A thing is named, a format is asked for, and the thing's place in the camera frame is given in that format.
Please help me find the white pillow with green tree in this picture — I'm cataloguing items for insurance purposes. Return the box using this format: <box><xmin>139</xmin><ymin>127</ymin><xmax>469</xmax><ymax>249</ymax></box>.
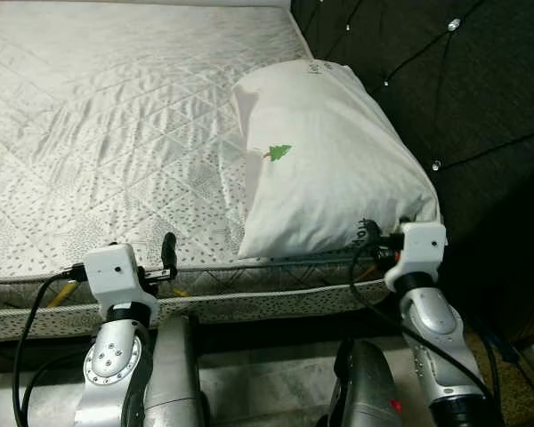
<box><xmin>231</xmin><ymin>60</ymin><xmax>443</xmax><ymax>261</ymax></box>

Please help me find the grey left robot leg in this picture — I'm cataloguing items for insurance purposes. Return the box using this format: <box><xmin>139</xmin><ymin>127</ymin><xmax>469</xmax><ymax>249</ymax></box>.
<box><xmin>142</xmin><ymin>316</ymin><xmax>206</xmax><ymax>427</ymax></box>

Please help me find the grey robot leg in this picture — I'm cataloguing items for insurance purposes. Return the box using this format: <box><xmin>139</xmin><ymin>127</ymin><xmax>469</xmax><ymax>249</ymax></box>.
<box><xmin>325</xmin><ymin>338</ymin><xmax>403</xmax><ymax>427</ymax></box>
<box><xmin>142</xmin><ymin>316</ymin><xmax>206</xmax><ymax>427</ymax></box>

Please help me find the white quilted mattress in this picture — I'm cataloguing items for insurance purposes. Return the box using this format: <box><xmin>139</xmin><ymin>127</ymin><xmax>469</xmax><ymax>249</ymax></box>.
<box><xmin>0</xmin><ymin>0</ymin><xmax>446</xmax><ymax>343</ymax></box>

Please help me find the grey right robot leg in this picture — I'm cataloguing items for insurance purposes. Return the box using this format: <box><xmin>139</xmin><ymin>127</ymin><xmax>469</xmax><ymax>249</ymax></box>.
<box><xmin>325</xmin><ymin>338</ymin><xmax>403</xmax><ymax>427</ymax></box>

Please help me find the brown chipboard panel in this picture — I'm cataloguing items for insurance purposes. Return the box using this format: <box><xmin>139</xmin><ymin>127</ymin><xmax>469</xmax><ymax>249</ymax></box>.
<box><xmin>454</xmin><ymin>325</ymin><xmax>534</xmax><ymax>427</ymax></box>

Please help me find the dark tufted headboard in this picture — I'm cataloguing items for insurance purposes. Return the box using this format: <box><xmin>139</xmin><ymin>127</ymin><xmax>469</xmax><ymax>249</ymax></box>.
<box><xmin>289</xmin><ymin>0</ymin><xmax>534</xmax><ymax>339</ymax></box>

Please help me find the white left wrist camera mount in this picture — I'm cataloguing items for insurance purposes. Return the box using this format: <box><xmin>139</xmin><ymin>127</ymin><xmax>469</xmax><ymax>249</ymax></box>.
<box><xmin>82</xmin><ymin>243</ymin><xmax>148</xmax><ymax>308</ymax></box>

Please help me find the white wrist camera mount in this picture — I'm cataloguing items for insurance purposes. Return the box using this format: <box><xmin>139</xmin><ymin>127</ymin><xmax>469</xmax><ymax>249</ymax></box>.
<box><xmin>82</xmin><ymin>243</ymin><xmax>148</xmax><ymax>308</ymax></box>
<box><xmin>384</xmin><ymin>222</ymin><xmax>448</xmax><ymax>290</ymax></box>

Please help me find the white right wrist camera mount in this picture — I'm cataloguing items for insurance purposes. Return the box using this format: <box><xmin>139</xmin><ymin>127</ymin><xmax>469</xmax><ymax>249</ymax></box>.
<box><xmin>384</xmin><ymin>222</ymin><xmax>448</xmax><ymax>290</ymax></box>

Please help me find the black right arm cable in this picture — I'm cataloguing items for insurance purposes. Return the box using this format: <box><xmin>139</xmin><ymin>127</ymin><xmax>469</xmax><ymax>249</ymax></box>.
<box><xmin>349</xmin><ymin>237</ymin><xmax>499</xmax><ymax>410</ymax></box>

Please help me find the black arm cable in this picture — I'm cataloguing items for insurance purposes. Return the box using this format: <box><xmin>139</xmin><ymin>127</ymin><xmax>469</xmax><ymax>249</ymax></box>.
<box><xmin>13</xmin><ymin>262</ymin><xmax>88</xmax><ymax>427</ymax></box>
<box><xmin>349</xmin><ymin>237</ymin><xmax>499</xmax><ymax>410</ymax></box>

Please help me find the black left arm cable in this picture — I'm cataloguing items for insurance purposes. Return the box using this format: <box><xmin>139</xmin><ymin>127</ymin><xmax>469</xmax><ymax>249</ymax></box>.
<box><xmin>13</xmin><ymin>262</ymin><xmax>88</xmax><ymax>427</ymax></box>

